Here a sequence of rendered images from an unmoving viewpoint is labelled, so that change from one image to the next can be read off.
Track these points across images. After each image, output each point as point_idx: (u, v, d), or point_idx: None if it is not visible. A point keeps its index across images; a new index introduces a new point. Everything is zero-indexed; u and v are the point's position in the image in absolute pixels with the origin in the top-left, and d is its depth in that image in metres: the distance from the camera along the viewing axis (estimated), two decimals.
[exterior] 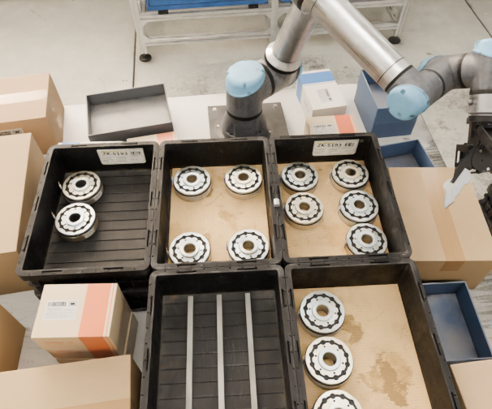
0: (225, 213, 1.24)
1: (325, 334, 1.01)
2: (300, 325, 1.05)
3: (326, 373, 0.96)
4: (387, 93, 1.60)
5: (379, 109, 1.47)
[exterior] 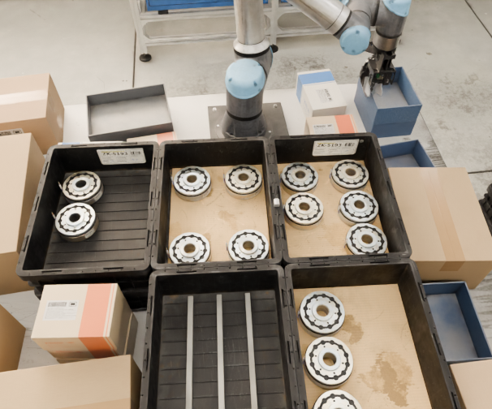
0: (225, 213, 1.24)
1: (325, 334, 1.02)
2: (300, 325, 1.05)
3: (326, 373, 0.96)
4: (387, 94, 1.60)
5: (379, 109, 1.47)
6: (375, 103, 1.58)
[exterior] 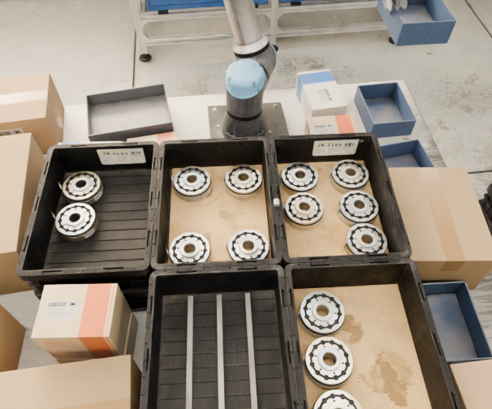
0: (225, 213, 1.24)
1: (325, 334, 1.02)
2: (300, 325, 1.05)
3: (326, 373, 0.96)
4: (412, 15, 1.36)
5: (405, 23, 1.22)
6: None
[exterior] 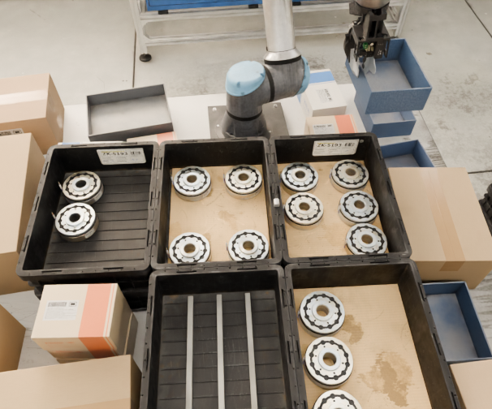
0: (225, 213, 1.24)
1: (325, 334, 1.02)
2: (300, 325, 1.05)
3: (326, 373, 0.96)
4: (385, 75, 1.21)
5: (373, 92, 1.07)
6: None
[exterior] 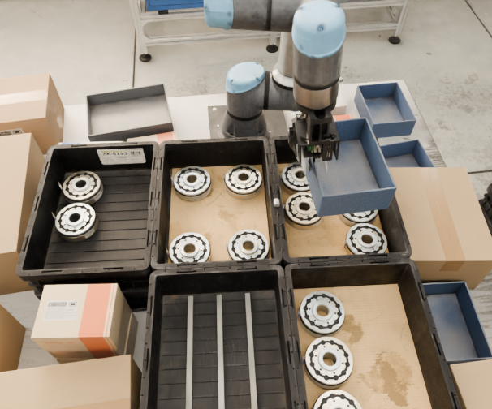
0: (225, 213, 1.24)
1: (325, 334, 1.02)
2: (300, 325, 1.05)
3: (326, 373, 0.96)
4: (344, 161, 1.02)
5: (325, 197, 0.88)
6: (323, 178, 0.99)
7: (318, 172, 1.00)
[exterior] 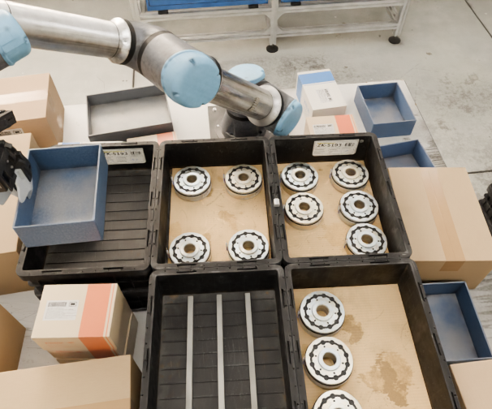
0: (225, 213, 1.24)
1: (325, 334, 1.02)
2: (300, 325, 1.05)
3: (326, 373, 0.96)
4: (79, 187, 0.99)
5: (15, 228, 0.85)
6: (49, 205, 0.96)
7: (47, 199, 0.97)
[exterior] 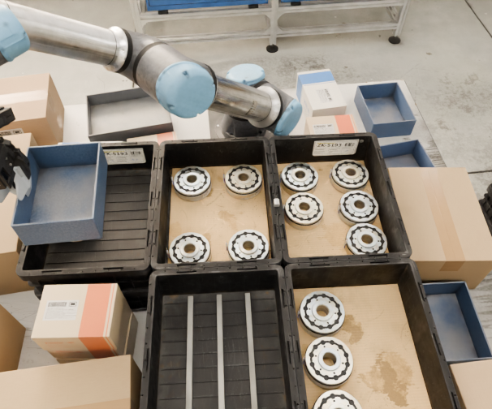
0: (225, 213, 1.24)
1: (325, 334, 1.02)
2: (300, 325, 1.05)
3: (326, 373, 0.96)
4: (79, 186, 0.98)
5: (13, 226, 0.84)
6: (49, 204, 0.95)
7: (46, 197, 0.96)
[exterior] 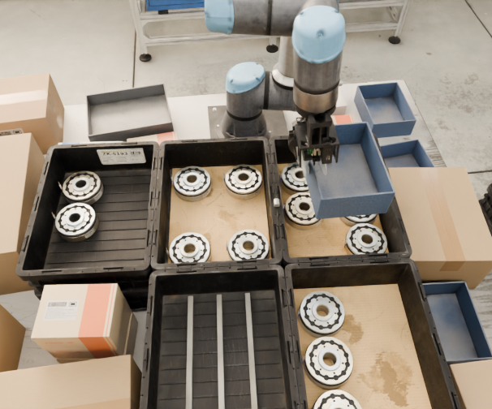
0: (225, 213, 1.24)
1: (325, 334, 1.02)
2: (300, 325, 1.05)
3: (326, 373, 0.96)
4: (344, 164, 1.03)
5: (324, 200, 0.89)
6: (323, 180, 1.00)
7: (318, 174, 1.01)
